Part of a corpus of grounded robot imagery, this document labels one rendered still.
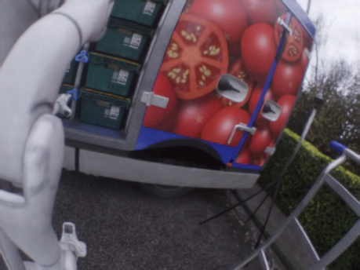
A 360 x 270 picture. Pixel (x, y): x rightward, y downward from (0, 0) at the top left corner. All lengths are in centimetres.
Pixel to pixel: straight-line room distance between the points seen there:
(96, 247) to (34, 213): 113
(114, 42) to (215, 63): 71
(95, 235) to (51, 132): 121
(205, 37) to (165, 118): 61
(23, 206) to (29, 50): 14
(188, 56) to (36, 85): 96
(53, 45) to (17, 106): 7
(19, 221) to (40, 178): 6
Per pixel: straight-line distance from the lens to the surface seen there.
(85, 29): 24
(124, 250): 129
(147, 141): 114
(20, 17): 41
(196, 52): 107
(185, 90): 106
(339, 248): 66
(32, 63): 17
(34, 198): 16
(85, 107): 126
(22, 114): 15
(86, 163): 128
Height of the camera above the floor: 117
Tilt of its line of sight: 19 degrees down
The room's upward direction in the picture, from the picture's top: 21 degrees clockwise
